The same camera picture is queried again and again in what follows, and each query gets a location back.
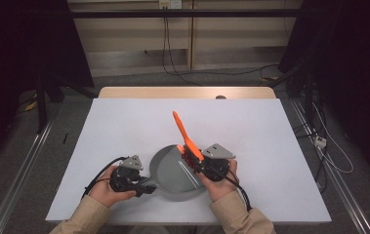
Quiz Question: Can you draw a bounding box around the white wall socket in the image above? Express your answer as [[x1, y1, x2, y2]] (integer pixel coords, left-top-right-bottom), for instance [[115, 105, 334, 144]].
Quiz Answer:
[[158, 0, 183, 10]]

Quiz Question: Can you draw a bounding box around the metal floor rail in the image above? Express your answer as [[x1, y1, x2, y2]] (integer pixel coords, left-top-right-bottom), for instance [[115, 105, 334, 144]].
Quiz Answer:
[[0, 120, 55, 234], [290, 98, 370, 234]]

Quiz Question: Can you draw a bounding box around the person's right hand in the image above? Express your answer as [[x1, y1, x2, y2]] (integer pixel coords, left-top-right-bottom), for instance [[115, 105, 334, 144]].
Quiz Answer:
[[195, 159, 239, 203]]

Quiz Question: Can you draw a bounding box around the white power strip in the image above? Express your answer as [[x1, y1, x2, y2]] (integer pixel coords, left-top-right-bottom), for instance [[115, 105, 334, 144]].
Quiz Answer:
[[313, 136, 327, 149]]

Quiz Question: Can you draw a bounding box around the person's left hand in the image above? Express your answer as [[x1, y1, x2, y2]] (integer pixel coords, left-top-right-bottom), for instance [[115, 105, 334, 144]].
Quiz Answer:
[[88, 165, 138, 209]]

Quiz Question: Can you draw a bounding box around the orange brush with grey bristles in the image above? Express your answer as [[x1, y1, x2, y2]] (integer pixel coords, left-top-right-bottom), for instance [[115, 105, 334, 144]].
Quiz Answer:
[[172, 110, 206, 174]]

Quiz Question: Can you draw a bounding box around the wooden table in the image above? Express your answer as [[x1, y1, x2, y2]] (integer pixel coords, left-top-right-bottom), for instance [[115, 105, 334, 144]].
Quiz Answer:
[[98, 86, 277, 100]]

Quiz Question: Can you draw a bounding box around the right hand-held gripper cable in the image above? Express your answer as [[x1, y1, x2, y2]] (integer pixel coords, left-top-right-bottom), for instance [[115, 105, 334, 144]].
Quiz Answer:
[[201, 165, 253, 212]]

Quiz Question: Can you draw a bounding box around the grey dustpan with orange lip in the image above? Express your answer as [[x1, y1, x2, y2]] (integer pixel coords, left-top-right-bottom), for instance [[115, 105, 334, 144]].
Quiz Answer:
[[148, 144, 208, 203]]

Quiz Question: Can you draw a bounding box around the white table cover sheet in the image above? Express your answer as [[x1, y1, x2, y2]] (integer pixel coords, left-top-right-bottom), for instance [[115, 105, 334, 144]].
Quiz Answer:
[[45, 97, 333, 225]]

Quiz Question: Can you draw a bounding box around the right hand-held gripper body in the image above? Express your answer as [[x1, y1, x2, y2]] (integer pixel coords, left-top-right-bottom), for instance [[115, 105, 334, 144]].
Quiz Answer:
[[201, 143, 236, 182]]

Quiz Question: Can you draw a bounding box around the left hand-held gripper cable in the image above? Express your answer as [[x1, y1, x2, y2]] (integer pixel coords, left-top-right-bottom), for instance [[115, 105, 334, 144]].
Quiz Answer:
[[80, 156, 128, 200]]

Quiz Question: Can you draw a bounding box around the black hanging cable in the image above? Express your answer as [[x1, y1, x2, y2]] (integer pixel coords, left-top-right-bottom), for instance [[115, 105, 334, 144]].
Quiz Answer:
[[161, 7, 203, 87]]

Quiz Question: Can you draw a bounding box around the white cable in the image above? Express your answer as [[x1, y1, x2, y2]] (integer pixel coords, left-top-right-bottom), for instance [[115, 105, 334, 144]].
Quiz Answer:
[[312, 101, 354, 175]]

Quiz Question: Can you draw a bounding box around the black metal stand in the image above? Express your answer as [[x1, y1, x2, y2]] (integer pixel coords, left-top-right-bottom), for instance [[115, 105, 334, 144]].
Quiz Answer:
[[35, 74, 99, 135], [268, 64, 315, 131]]

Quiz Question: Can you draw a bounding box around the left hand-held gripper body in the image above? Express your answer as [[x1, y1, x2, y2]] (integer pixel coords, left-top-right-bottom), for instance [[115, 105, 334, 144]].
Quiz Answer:
[[108, 155, 144, 197]]

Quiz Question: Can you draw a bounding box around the hand-held gripper cable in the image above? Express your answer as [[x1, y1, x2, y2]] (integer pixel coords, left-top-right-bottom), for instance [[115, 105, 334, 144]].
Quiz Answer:
[[80, 156, 128, 200], [201, 165, 253, 212]]

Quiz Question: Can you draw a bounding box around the black horizontal bar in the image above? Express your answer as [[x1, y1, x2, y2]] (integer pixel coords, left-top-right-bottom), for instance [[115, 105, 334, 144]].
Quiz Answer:
[[35, 9, 304, 19]]

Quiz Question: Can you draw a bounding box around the black curtain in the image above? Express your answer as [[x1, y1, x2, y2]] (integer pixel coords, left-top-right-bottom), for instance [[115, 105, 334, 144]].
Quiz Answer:
[[0, 0, 95, 170], [278, 0, 370, 176]]

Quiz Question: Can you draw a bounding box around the beige wooden cabinet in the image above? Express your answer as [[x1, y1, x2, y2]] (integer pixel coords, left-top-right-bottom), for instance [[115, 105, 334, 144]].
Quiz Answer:
[[66, 0, 304, 78]]

